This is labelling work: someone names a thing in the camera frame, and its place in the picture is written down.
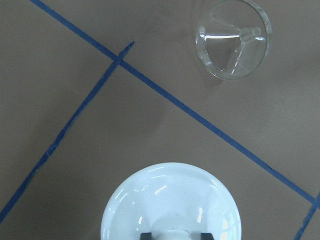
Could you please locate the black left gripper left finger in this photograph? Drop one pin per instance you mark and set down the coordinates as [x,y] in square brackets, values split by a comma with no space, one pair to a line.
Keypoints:
[146,236]

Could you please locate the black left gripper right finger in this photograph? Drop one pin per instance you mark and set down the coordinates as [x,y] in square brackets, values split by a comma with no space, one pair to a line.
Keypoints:
[206,236]

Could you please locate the clear glass funnel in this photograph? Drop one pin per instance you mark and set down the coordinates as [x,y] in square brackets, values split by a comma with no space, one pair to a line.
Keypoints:
[233,38]

